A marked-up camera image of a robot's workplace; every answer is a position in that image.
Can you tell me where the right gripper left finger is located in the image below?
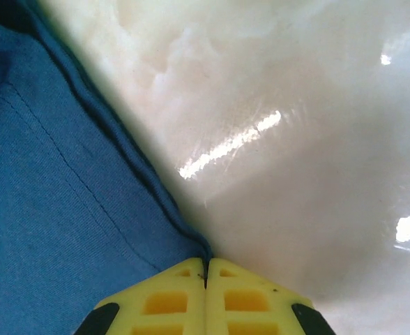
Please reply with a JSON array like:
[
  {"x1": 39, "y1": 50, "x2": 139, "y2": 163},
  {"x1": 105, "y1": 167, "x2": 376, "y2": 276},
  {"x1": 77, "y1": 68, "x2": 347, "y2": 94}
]
[{"x1": 74, "y1": 257, "x2": 206, "y2": 335}]

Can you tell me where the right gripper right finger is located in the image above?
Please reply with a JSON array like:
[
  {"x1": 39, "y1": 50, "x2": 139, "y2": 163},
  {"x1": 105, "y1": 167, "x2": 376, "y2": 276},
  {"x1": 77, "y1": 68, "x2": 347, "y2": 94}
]
[{"x1": 206, "y1": 257, "x2": 337, "y2": 335}]

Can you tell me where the dark blue cartoon print t-shirt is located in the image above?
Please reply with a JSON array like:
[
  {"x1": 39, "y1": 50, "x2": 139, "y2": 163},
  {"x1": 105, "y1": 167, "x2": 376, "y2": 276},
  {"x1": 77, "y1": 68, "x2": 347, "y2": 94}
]
[{"x1": 0, "y1": 0, "x2": 213, "y2": 335}]

